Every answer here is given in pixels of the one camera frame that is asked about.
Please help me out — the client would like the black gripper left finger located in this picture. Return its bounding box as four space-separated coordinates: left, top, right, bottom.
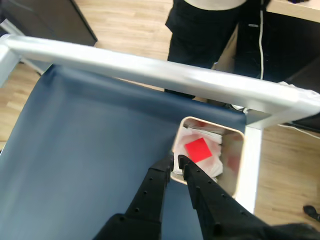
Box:
93 149 175 240

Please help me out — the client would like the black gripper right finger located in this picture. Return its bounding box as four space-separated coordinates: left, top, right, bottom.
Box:
177 154 270 240

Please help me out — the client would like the red cube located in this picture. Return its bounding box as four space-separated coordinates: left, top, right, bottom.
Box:
184 137 214 165

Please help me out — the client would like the beige rounded box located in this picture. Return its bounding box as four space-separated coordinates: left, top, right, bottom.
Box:
170 116 248 200

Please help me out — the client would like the white crumpled tissue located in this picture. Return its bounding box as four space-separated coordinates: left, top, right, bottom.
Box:
174 124 225 176

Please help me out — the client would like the dark grey-blue table mat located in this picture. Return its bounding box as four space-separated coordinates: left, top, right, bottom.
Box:
0 64 248 240

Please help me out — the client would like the black shoe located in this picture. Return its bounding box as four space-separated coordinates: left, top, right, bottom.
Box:
303 204 320 223

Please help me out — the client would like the brown cardboard panel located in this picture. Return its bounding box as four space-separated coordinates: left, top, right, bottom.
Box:
211 30 240 75

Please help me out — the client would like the black case with white label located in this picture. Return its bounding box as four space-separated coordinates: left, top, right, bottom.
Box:
234 9 320 84

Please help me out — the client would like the dark cabinet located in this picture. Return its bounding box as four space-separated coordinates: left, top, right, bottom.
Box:
0 0 99 49

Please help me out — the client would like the light wooden desk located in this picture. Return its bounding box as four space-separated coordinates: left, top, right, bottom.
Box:
265 0 320 24

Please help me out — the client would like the white floor cable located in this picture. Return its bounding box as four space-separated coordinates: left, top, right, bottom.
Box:
276 123 320 141

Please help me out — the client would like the silver metal table frame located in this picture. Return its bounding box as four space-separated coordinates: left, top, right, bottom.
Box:
0 34 320 216

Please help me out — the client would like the thin white hanging cable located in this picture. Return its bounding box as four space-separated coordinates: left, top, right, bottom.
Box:
258 0 266 81

